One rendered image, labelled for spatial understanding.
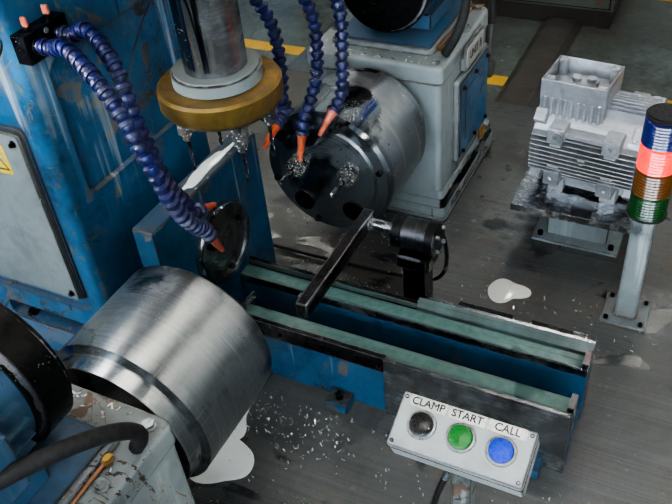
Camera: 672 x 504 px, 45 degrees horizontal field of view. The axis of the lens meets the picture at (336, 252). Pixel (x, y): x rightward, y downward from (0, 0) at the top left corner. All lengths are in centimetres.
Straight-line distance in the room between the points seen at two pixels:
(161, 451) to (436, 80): 89
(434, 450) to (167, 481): 32
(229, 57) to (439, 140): 61
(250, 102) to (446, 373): 50
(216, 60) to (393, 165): 43
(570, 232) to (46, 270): 100
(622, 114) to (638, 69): 256
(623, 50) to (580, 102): 273
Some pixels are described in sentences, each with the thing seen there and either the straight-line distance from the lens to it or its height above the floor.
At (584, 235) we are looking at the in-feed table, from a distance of 168.
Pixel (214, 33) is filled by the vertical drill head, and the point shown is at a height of 142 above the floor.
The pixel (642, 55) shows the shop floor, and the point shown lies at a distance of 421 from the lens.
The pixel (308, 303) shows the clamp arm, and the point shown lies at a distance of 122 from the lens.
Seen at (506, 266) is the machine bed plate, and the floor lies 80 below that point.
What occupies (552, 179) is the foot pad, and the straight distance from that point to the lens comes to 157.
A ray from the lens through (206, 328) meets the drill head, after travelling 106.
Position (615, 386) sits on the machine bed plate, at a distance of 143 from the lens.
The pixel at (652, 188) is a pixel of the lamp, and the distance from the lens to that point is 135.
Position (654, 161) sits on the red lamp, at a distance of 132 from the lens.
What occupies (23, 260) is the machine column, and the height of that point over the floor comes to 104.
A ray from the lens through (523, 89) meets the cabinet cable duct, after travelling 378.
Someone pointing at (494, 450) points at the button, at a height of 107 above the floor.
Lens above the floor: 187
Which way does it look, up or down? 40 degrees down
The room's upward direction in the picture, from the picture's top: 6 degrees counter-clockwise
